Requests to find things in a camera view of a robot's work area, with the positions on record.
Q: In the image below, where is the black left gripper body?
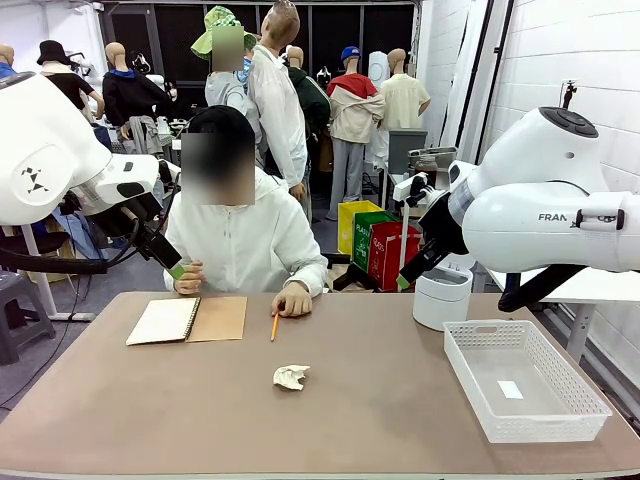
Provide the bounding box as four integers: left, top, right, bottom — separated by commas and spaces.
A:
132, 227, 183, 272

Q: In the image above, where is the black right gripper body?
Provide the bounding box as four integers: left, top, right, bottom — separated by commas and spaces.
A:
414, 238, 451, 276

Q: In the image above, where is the spiral notebook brown cover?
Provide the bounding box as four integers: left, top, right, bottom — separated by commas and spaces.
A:
124, 296, 249, 347

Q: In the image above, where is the white paper ball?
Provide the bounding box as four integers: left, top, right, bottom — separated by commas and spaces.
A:
272, 364, 311, 392

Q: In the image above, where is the person's left forearm white sleeve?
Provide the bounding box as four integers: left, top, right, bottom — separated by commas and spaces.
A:
282, 257, 329, 297

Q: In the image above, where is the person's right hand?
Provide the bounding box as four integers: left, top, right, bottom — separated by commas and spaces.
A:
173, 259, 205, 296

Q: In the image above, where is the person's left hand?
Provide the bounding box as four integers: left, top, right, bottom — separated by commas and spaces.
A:
272, 281, 314, 318

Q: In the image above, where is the red recycling bin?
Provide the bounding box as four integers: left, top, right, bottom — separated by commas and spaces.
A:
368, 222, 421, 293

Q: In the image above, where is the white round trash bin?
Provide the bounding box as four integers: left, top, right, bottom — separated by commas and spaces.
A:
412, 252, 475, 333

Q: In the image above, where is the green recycling bin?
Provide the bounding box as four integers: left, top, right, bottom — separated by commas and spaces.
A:
353, 210, 401, 274

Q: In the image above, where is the black chair base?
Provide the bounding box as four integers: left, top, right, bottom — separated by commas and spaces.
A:
322, 252, 379, 294

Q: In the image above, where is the seated person white hoodie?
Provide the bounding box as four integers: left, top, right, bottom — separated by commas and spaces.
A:
163, 132, 329, 296

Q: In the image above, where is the yellow recycling bin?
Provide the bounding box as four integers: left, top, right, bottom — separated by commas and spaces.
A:
337, 199, 384, 256

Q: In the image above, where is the blue cloth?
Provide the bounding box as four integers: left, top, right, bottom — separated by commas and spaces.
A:
49, 207, 109, 261

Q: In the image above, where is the small white table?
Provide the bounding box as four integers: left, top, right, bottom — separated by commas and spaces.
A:
387, 172, 424, 221

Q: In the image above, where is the glass jar dark liquid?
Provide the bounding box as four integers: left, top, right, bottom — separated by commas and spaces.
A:
413, 154, 441, 176

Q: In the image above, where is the metal tray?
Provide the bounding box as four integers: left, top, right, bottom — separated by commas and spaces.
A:
407, 146, 459, 161

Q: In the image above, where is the grey cabinet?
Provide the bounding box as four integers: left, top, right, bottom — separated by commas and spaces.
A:
388, 128, 430, 175

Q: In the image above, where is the white stand leg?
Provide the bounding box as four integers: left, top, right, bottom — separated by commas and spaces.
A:
19, 224, 96, 322

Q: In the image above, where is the black cap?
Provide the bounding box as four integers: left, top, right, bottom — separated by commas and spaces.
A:
187, 104, 254, 136

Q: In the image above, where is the grey plastic stool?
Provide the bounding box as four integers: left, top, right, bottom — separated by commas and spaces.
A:
0, 272, 57, 366

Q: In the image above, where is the mannequin navy hoodie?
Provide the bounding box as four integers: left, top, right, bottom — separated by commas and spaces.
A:
102, 41, 171, 156

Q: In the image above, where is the mannequin cream shirt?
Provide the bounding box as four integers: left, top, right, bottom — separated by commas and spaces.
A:
379, 48, 432, 132

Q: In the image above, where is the large white side table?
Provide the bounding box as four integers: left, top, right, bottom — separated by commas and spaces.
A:
479, 267, 640, 364

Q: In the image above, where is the mannequin blue cap red jacket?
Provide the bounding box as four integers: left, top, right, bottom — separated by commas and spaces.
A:
325, 45, 386, 221

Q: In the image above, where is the figure green checkered hat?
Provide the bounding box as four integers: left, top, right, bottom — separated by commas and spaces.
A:
191, 5, 264, 151

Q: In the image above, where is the leaning white board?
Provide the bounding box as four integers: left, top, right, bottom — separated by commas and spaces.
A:
439, 0, 494, 161

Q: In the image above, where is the white perforated plastic basket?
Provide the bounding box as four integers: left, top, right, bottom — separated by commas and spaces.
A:
442, 319, 614, 445

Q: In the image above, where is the tall mannequin white shirt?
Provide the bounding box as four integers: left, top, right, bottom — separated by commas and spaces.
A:
247, 0, 310, 201

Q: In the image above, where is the mannequin black bucket hat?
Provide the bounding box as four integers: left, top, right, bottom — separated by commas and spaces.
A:
36, 39, 106, 124

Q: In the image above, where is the mannequin dark green jacket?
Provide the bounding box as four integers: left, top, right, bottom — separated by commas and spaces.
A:
285, 45, 332, 174

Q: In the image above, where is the white oval device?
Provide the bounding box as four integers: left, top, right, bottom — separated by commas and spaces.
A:
368, 50, 391, 91

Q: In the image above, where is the black tripod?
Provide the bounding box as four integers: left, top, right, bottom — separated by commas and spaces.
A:
560, 78, 580, 110

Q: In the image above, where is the mannequin blue shirt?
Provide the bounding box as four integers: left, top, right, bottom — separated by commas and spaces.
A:
0, 43, 19, 79

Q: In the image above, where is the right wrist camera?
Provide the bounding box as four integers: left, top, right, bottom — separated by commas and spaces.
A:
392, 172, 441, 209

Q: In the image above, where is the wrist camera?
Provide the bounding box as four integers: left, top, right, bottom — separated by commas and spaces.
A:
157, 158, 192, 190
392, 172, 441, 209

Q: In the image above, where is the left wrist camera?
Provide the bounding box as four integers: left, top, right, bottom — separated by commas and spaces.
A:
157, 158, 192, 190

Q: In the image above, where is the black right arm hose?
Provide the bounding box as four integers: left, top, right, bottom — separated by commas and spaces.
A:
497, 263, 586, 314

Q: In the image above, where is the black arm hose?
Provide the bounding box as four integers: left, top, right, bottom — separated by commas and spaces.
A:
0, 187, 181, 276
497, 263, 586, 314

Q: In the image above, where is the black left arm hose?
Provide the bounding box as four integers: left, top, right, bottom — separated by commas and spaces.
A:
0, 187, 181, 276

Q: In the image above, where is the black floor cable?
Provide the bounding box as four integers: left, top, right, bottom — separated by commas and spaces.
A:
0, 319, 71, 409

